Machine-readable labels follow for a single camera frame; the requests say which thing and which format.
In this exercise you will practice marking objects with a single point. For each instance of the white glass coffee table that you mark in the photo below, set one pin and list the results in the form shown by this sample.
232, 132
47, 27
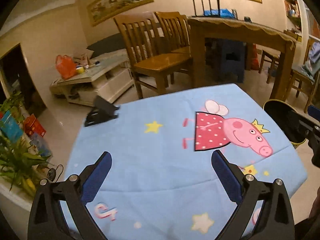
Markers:
109, 79

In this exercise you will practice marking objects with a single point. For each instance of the light blue cartoon tablecloth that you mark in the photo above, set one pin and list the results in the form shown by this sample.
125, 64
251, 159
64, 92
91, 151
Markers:
161, 184

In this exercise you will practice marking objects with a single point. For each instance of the red gift box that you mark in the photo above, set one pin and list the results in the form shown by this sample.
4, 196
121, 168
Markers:
32, 125

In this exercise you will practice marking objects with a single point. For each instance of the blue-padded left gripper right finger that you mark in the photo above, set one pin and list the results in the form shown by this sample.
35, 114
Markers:
263, 209

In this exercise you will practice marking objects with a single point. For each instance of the near wooden dining chair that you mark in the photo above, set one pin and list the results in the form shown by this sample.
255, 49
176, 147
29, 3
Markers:
150, 62

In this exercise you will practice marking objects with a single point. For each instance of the green potted plant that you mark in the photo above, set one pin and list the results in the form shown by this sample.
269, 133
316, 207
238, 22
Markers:
19, 160

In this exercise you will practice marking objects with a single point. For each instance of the wooden chair with clothes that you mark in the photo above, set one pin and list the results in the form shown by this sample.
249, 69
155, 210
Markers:
305, 78

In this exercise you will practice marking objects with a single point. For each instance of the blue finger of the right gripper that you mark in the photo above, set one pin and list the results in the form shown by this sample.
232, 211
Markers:
314, 112

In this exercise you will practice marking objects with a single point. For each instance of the black phone stand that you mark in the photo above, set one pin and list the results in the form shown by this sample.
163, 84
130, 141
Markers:
102, 111

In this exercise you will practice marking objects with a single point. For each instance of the dark sofa cushion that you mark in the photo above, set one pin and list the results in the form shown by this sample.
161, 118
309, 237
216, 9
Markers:
107, 45

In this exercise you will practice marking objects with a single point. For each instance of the far wooden dining chair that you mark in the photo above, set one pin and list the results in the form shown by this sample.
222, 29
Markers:
176, 31

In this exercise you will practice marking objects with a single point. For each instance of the orange plastic bag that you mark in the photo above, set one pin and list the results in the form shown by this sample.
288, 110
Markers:
65, 66

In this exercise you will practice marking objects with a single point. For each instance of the blue gift box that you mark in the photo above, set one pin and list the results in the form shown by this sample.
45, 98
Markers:
10, 127

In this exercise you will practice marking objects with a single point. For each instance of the wooden dining chair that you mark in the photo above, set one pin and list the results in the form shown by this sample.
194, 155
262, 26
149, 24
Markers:
150, 62
176, 31

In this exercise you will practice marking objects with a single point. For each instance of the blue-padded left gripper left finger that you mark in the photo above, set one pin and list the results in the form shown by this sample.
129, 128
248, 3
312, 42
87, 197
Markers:
47, 221

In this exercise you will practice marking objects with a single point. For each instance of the wooden dining table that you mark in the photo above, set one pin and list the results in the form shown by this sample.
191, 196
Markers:
228, 43

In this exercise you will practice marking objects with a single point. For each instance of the pile of clothes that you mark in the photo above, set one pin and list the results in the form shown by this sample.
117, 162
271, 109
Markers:
311, 66

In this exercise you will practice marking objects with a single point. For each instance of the horse painting gold frame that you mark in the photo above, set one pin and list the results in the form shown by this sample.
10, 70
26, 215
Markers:
101, 10

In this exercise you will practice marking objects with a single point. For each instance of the black round trash bin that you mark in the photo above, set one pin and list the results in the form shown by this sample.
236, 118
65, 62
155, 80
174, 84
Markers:
279, 111

